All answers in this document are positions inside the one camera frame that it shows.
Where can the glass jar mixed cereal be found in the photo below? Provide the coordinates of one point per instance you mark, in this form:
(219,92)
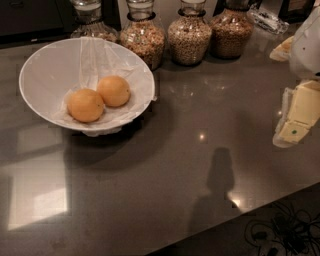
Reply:
(142,34)

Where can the dark cabinet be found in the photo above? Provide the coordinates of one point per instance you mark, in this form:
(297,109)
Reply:
(26,21)

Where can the white bowl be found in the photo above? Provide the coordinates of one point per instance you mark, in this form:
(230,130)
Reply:
(47,75)

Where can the clear plastic bag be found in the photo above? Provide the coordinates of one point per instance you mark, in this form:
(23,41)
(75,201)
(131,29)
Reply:
(268,21)

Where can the glass jar brown grains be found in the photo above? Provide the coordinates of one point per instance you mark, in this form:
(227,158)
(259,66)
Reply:
(231,30)

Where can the orange fruit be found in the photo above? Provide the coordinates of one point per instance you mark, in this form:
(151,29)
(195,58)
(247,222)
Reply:
(85,105)
(114,90)

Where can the glass jar far left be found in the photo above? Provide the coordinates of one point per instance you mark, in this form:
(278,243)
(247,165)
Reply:
(90,22)

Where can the white plastic liner sheet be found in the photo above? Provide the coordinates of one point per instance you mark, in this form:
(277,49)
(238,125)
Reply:
(101,59)

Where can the glass jar pale grains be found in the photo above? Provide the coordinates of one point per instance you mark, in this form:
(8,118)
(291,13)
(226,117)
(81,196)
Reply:
(189,35)

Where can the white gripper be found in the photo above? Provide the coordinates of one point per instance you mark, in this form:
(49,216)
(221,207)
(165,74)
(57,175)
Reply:
(306,50)

